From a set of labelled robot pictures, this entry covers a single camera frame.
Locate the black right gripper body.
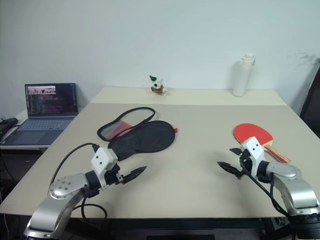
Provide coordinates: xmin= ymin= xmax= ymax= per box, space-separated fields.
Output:
xmin=237 ymin=149 xmax=253 ymax=180

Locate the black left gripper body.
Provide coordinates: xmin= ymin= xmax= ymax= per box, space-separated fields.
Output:
xmin=104 ymin=163 xmax=125 ymax=187

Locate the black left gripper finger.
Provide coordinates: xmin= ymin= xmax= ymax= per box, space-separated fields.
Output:
xmin=122 ymin=165 xmax=147 ymax=185

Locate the red table tennis paddle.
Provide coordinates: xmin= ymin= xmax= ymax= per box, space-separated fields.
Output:
xmin=233 ymin=122 xmax=292 ymax=165

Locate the black and red paddle case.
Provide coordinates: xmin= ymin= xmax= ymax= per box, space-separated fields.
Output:
xmin=96 ymin=106 xmax=176 ymax=162

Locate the white water bottle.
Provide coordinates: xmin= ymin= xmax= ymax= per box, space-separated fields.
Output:
xmin=232 ymin=52 xmax=256 ymax=97

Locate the black chair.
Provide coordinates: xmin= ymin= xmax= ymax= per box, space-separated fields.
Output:
xmin=299 ymin=57 xmax=320 ymax=139

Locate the open grey laptop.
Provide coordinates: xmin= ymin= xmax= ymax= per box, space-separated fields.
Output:
xmin=0 ymin=83 xmax=79 ymax=147

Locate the white plush dog toy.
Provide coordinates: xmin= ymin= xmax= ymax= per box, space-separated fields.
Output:
xmin=148 ymin=74 xmax=168 ymax=96

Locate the black object beside laptop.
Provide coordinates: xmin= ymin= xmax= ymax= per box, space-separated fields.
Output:
xmin=0 ymin=118 xmax=19 ymax=129

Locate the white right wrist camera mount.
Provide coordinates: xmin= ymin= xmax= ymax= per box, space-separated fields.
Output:
xmin=241 ymin=136 xmax=266 ymax=180

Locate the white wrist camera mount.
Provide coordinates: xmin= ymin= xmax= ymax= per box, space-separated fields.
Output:
xmin=241 ymin=136 xmax=266 ymax=180
xmin=90 ymin=147 xmax=119 ymax=188

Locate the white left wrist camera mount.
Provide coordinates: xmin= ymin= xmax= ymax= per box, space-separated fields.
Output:
xmin=90 ymin=147 xmax=119 ymax=188

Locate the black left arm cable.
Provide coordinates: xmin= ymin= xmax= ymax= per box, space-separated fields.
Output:
xmin=51 ymin=142 xmax=108 ymax=222

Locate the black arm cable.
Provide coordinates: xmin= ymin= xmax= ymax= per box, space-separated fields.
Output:
xmin=51 ymin=142 xmax=108 ymax=222
xmin=238 ymin=153 xmax=293 ymax=218

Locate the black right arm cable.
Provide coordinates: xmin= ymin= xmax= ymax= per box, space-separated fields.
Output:
xmin=238 ymin=153 xmax=293 ymax=218

